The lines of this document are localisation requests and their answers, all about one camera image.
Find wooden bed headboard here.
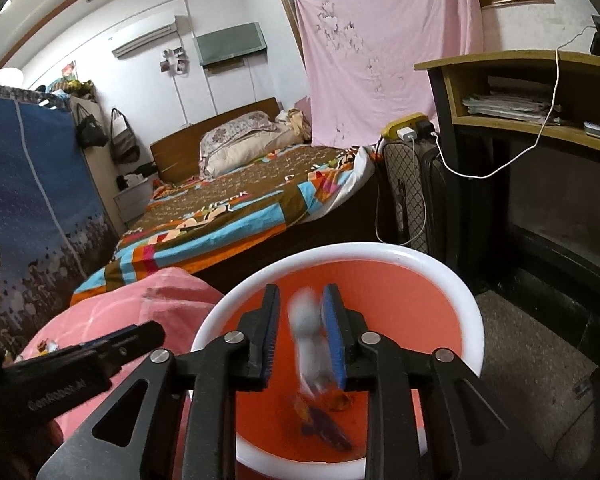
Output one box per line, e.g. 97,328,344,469
149,97,281,186

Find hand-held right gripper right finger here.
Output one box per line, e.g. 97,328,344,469
320,283,561,480

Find white charging cable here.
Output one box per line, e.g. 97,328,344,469
429,25,597,179

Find clutter on wardrobe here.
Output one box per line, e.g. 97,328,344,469
32,60,98,101

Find blue wrapper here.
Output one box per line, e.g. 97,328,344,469
292,395,353,453

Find white nightstand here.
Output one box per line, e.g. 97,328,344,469
114,177,156,223

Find beige pillow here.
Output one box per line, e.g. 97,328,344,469
202,122,311,178

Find grey tote bag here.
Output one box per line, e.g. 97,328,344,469
109,107,141,163

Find pink checked blanket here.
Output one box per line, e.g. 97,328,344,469
22,267,226,480

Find stack of papers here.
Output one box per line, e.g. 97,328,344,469
462,77,563,126

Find orange wrapper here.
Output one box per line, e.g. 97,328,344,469
325,389,357,411

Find white air conditioner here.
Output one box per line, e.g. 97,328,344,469
111,15,178,58

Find white paper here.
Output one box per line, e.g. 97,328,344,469
287,287,331,396

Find dark desk with wooden top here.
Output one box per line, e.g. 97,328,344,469
414,50,600,321

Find quilted suitcase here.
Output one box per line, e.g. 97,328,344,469
382,139,431,256

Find wall photos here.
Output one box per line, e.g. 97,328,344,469
160,46,188,75

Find green covered wall box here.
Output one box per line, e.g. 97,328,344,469
192,21,269,67

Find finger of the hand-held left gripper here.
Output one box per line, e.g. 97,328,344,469
80,326,142,352
100,321,164,366

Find beige crumpled cloth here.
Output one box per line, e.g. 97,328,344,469
275,107,313,142

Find black suitcase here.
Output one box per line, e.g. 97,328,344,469
419,132,468,273

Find orange bin with white rim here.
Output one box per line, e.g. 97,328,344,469
190,242,483,480

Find blue dotted fabric wardrobe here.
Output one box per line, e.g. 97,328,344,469
0,82,123,356

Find yellow power strip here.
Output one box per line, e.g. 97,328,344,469
382,112,431,142

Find black handbag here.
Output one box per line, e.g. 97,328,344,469
75,101,110,148

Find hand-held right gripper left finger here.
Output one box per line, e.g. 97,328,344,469
35,283,281,480

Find pink hanging sheet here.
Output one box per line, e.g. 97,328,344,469
292,0,483,148

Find bed with colourful blanket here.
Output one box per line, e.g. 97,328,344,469
70,142,383,306

